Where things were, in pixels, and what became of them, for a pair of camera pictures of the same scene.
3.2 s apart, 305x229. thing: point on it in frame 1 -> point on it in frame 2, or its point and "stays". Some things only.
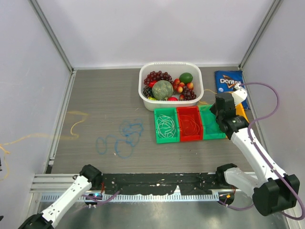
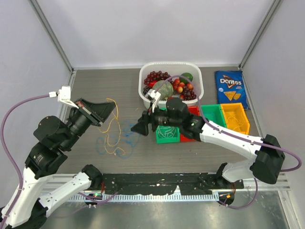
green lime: [186, 78] stays
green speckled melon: [162, 90] stays
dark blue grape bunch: [147, 92] stays
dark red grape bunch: [188, 94] stays
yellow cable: [5, 151] -> [108, 128]
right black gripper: [213, 108] -> [142, 126]
